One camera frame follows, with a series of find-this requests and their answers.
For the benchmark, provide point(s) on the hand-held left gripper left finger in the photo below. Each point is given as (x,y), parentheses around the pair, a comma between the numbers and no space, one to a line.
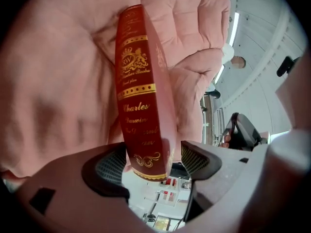
(60,178)

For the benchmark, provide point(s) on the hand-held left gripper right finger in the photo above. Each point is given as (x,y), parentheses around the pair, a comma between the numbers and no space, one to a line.
(230,178)

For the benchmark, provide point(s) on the pink cushioned armchair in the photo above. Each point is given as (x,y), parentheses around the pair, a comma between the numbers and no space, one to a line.
(60,69)

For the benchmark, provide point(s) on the red hardcover book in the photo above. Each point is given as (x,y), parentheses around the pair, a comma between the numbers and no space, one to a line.
(138,93)

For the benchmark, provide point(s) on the black office chair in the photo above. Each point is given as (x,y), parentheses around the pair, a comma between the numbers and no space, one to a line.
(245,130)

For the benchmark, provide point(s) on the ceiling light strip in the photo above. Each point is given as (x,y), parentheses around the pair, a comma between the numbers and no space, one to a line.
(234,28)
(219,73)

